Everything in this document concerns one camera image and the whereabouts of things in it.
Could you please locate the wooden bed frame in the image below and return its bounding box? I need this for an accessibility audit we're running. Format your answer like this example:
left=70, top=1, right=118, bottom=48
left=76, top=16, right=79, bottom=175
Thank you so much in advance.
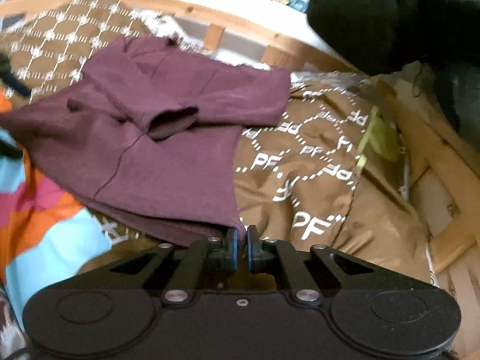
left=1, top=0, right=479, bottom=287

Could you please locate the yellow-green cloth tag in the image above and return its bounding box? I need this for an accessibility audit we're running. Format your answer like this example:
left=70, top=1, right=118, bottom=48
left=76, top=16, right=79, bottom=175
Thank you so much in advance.
left=355, top=106, right=401, bottom=169

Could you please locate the maroon long-sleeve sweater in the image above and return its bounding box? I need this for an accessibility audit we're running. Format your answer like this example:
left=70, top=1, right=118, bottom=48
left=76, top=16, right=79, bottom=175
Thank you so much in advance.
left=1, top=36, right=290, bottom=245

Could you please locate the black puffy jacket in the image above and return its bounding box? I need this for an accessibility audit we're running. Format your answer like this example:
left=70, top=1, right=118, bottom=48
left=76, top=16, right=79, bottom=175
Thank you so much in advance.
left=307, top=0, right=479, bottom=137

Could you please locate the brown PF patterned duvet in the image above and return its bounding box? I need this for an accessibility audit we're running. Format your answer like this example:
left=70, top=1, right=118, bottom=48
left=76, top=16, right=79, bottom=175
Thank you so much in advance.
left=1, top=0, right=431, bottom=281

